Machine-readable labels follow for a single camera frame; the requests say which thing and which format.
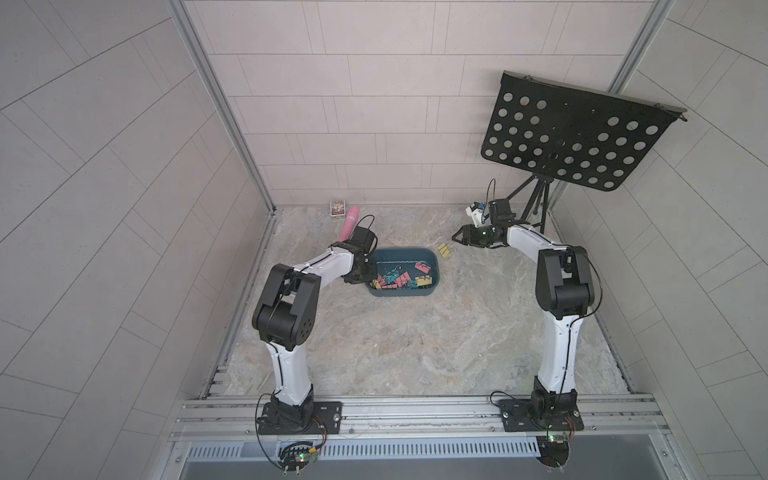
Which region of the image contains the teal plastic storage box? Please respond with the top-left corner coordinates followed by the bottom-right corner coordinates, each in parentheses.
top-left (366, 247), bottom-right (440, 297)

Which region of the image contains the yellow binder clip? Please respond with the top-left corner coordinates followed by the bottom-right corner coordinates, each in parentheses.
top-left (438, 243), bottom-right (451, 258)

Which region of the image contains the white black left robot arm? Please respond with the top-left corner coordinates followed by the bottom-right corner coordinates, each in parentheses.
top-left (252, 226), bottom-right (378, 430)

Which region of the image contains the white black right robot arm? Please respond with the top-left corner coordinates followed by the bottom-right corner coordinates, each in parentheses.
top-left (452, 202), bottom-right (595, 419)

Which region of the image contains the small card box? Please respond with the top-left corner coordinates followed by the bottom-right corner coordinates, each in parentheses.
top-left (329, 200), bottom-right (347, 218)

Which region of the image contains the binder clips pile in box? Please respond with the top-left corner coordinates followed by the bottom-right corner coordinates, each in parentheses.
top-left (369, 261), bottom-right (435, 290)

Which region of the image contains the pink toy microphone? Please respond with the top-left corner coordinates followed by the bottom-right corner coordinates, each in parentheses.
top-left (337, 206), bottom-right (360, 242)

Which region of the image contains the black music stand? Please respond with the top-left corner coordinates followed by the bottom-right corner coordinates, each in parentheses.
top-left (481, 71), bottom-right (685, 227)

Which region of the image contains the right circuit board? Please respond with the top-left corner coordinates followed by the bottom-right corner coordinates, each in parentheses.
top-left (536, 436), bottom-right (570, 471)

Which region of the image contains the circuit board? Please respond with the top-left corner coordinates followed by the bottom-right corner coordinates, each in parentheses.
top-left (536, 436), bottom-right (570, 471)
top-left (278, 441), bottom-right (319, 475)

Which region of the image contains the left circuit board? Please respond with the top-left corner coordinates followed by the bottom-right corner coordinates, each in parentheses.
top-left (278, 441), bottom-right (319, 475)

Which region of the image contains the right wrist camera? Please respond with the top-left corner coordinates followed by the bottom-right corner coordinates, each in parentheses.
top-left (466, 202), bottom-right (488, 228)

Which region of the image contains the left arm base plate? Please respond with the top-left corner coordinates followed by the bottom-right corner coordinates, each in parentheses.
top-left (256, 399), bottom-right (343, 435)

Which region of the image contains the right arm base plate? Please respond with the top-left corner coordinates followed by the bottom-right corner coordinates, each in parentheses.
top-left (497, 395), bottom-right (584, 433)

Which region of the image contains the aluminium mounting rail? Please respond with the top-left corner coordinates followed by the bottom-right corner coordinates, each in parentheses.
top-left (168, 394), bottom-right (670, 442)

